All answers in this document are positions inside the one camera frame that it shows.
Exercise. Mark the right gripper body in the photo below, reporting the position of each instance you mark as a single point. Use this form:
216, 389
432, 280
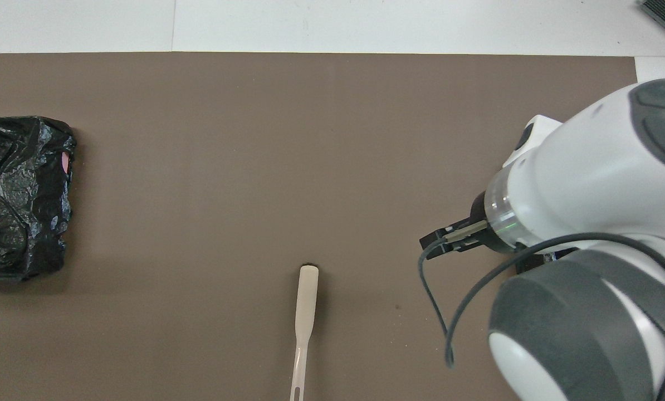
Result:
536, 139

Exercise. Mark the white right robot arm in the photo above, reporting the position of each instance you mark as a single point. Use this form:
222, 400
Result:
588, 178

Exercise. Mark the black bag bin pink spot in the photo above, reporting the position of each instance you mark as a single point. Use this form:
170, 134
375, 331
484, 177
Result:
20, 223

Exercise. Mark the brown table mat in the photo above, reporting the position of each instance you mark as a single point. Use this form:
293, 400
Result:
254, 167

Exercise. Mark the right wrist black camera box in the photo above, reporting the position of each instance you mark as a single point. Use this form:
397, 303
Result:
449, 239

